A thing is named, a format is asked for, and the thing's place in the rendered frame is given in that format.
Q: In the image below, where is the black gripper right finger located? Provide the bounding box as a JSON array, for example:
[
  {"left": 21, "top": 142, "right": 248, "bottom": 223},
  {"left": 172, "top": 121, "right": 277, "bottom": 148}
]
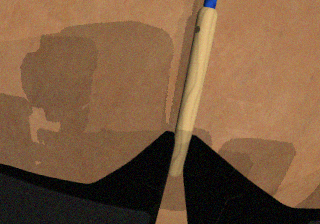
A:
[{"left": 183, "top": 135, "right": 320, "bottom": 224}]

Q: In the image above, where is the thin wooden stick with blue end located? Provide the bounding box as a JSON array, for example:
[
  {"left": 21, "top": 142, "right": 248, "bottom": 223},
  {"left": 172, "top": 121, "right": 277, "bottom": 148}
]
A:
[{"left": 168, "top": 0, "right": 219, "bottom": 177}]

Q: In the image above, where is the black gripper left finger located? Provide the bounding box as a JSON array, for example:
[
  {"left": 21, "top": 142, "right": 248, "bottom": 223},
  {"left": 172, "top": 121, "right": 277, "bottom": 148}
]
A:
[{"left": 0, "top": 131, "right": 175, "bottom": 224}]

